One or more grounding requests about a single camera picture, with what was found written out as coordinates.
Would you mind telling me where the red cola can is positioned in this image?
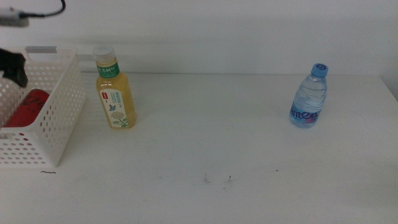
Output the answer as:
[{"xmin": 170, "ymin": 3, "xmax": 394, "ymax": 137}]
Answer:
[{"xmin": 2, "ymin": 88, "xmax": 50, "ymax": 128}]

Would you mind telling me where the yellow tea bottle white cap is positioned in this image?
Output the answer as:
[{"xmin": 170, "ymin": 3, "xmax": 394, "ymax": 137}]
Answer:
[{"xmin": 92, "ymin": 44, "xmax": 137, "ymax": 129}]

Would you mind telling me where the clear water bottle blue cap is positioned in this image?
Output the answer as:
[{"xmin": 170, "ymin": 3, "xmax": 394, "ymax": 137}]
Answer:
[{"xmin": 289, "ymin": 63, "xmax": 329, "ymax": 129}]

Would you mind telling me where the white perforated plastic basket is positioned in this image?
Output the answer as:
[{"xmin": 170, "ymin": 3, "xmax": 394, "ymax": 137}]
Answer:
[{"xmin": 0, "ymin": 46, "xmax": 87, "ymax": 168}]

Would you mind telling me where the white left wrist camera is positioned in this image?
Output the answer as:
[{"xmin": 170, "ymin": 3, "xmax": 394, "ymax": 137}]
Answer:
[{"xmin": 0, "ymin": 7, "xmax": 30, "ymax": 27}]

